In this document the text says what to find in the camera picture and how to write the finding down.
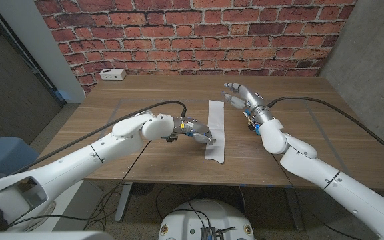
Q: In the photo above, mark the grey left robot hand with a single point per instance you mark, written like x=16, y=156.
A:
x=193, y=128

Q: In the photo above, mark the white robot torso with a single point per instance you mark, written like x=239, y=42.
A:
x=205, y=213

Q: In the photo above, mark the small grey torso device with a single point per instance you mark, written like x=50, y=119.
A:
x=210, y=233

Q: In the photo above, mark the blue chair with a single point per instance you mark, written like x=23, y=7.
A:
x=2, y=153

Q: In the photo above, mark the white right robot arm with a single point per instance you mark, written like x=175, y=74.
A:
x=312, y=163

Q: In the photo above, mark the red brick print backdrop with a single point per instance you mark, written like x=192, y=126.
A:
x=195, y=36

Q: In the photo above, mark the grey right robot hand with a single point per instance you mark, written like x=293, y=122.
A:
x=250, y=98

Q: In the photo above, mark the white power strip box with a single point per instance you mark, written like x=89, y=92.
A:
x=112, y=74

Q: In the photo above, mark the white receipt paper strip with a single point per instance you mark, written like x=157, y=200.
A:
x=217, y=116

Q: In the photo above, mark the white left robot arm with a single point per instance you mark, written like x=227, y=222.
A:
x=78, y=163

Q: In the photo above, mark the grey metal table leg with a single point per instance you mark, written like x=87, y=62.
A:
x=293, y=208
x=123, y=201

